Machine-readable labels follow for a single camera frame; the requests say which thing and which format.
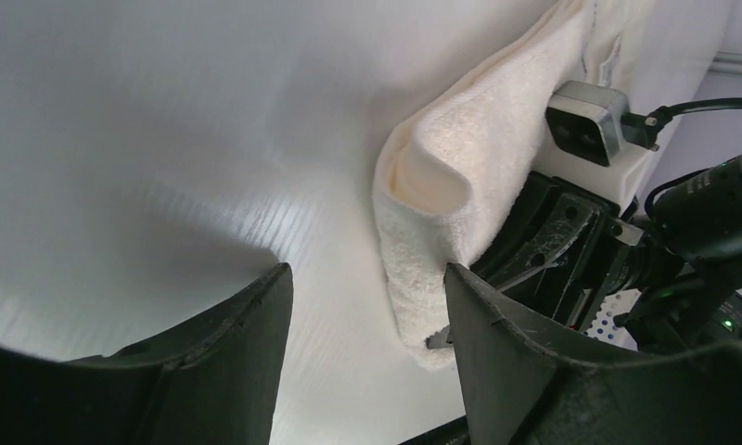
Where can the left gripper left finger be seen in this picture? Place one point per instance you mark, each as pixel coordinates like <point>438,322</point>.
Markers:
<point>212,379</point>

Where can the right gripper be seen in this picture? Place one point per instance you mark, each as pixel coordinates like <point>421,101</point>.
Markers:
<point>547,219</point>

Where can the white plastic basket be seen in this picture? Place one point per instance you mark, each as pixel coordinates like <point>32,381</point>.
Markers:
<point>603,327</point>

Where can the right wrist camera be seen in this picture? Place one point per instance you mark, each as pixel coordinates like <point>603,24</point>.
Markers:
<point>596,143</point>

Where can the cream towel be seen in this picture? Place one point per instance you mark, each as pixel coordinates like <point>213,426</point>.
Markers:
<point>448,176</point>

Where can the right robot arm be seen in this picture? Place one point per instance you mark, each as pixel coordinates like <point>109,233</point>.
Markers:
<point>699,217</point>

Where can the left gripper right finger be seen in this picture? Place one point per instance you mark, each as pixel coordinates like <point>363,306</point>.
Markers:
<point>529,380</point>

